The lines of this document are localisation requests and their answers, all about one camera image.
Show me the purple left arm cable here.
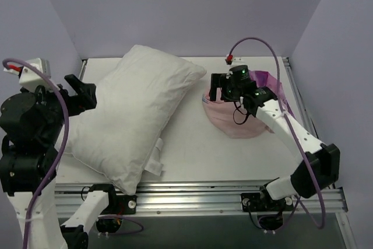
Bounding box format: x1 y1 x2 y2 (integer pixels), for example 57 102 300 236
2 58 145 249

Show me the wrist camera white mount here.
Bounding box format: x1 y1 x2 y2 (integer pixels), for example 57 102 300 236
225 55 247 67
3 58 51 92

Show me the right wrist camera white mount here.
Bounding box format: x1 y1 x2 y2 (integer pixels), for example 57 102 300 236
225 55 247 67

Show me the aluminium front mounting rail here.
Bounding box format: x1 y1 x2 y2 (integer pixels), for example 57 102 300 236
55 181 348 218

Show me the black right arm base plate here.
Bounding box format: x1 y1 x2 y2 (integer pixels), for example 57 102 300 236
240 192 294 212

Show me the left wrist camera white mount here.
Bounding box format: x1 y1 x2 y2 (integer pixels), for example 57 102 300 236
3 58 51 92

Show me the aluminium left side rail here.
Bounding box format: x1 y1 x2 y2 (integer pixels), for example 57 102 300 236
78 59 88 80

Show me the white pillow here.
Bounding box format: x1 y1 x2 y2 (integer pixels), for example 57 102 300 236
57 45 207 195

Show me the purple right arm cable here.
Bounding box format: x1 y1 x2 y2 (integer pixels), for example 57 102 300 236
228 37 326 230

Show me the aluminium right side rail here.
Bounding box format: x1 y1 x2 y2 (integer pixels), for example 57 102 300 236
281 57 336 188

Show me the purple Elsa print pillowcase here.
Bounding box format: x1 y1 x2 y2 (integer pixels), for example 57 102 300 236
202 71 295 139

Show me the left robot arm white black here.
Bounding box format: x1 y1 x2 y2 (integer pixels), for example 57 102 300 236
1 75 118 248

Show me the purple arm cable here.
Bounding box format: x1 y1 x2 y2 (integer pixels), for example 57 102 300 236
2 58 145 249
228 37 326 230

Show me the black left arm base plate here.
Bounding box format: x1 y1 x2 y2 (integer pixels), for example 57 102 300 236
114 195 138 215

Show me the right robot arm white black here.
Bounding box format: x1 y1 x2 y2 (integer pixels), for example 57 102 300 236
209 65 340 210

